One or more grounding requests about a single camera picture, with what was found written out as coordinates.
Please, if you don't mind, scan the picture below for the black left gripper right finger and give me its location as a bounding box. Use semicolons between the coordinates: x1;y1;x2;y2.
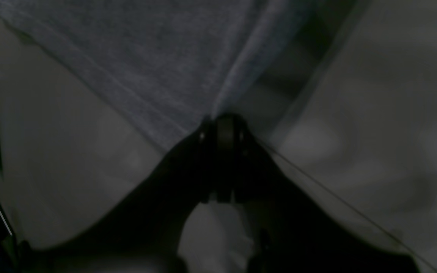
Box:
218;114;419;273

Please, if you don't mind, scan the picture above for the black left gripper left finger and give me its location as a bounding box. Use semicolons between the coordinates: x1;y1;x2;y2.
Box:
21;120;217;273

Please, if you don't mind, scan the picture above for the grey T-shirt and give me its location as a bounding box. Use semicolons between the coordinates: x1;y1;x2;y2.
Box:
0;0;323;150

